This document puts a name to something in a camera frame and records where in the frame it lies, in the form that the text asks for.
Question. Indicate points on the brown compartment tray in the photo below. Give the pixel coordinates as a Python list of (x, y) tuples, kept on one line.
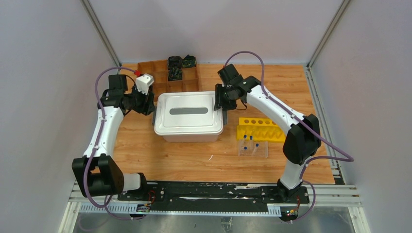
[(189, 81)]

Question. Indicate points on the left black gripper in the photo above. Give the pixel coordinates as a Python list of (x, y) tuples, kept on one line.
[(145, 105)]

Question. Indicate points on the clear well plate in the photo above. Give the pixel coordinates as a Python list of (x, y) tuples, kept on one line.
[(262, 152)]

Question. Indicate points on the white plastic lid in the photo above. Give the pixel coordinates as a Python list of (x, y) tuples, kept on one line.
[(187, 98)]

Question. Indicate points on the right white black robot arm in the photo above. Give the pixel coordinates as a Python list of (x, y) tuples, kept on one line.
[(301, 131)]

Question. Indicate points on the yellow test tube rack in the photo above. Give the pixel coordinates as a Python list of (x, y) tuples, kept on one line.
[(262, 129)]

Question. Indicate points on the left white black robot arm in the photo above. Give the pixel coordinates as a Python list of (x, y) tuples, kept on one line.
[(96, 171)]

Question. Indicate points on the pink plastic bin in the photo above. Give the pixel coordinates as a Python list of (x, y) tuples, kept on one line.
[(190, 138)]

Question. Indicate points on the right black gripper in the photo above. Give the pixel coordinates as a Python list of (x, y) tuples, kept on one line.
[(220, 102)]

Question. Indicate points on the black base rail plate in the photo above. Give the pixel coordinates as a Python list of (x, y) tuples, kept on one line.
[(217, 198)]

